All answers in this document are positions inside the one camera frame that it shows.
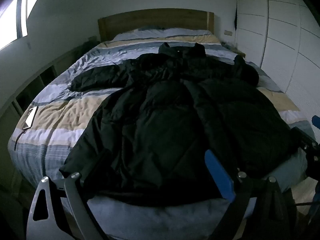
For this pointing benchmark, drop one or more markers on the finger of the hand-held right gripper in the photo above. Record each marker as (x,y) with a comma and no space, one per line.
(303,138)
(317,123)

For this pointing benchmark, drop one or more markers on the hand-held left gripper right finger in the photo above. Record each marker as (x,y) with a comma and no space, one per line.
(218,177)

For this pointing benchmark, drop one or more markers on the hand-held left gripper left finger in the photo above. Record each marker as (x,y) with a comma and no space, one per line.
(75,195)

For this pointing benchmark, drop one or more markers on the black puffer jacket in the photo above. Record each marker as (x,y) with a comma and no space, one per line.
(162,120)

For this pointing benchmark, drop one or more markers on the striped duvet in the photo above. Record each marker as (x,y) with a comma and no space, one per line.
(65,115)

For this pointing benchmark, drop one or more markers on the smartphone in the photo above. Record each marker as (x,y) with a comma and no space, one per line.
(30,117)

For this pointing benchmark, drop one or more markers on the white wardrobe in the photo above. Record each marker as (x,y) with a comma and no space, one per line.
(282,30)

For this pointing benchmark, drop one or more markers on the wooden nightstand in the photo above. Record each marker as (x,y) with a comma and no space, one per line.
(238,52)

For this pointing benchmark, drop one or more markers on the low open shelf unit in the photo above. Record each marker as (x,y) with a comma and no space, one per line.
(32,80)

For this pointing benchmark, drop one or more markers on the striped pillow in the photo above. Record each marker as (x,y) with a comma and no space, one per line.
(175,33)

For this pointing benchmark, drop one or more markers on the blue pillow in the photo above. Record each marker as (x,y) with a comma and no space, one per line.
(150,27)

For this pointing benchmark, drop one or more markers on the wooden headboard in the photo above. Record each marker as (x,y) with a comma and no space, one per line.
(140,20)

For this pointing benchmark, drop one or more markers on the window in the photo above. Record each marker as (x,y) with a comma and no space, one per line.
(10,22)

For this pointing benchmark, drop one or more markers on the wall switch plate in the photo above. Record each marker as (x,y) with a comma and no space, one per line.
(228,32)

